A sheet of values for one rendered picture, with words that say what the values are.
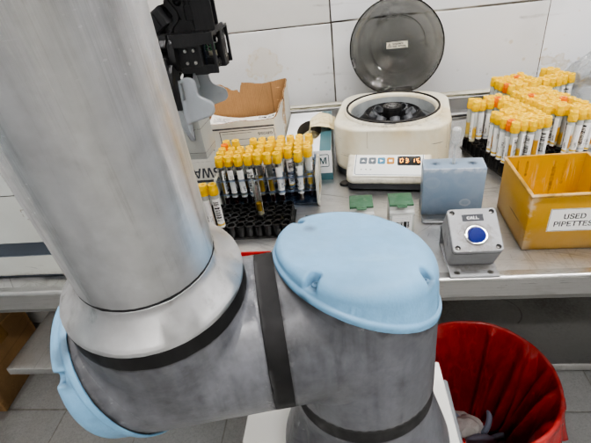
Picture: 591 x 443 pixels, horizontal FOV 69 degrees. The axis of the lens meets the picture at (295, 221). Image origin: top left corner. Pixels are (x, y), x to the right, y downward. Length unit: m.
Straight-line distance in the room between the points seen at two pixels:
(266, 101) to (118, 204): 0.99
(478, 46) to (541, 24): 0.15
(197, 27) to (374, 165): 0.44
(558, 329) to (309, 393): 1.27
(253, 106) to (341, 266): 0.94
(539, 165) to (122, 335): 0.73
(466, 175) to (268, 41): 0.66
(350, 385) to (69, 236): 0.20
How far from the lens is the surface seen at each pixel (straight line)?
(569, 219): 0.76
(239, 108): 1.20
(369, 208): 0.72
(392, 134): 0.89
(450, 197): 0.79
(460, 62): 1.26
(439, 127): 0.90
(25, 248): 0.86
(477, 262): 0.71
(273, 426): 0.49
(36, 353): 1.73
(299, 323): 0.28
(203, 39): 0.62
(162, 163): 0.21
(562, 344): 1.50
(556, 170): 0.86
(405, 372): 0.32
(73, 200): 0.21
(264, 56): 1.22
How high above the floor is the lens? 1.32
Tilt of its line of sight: 33 degrees down
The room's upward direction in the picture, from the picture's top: 8 degrees counter-clockwise
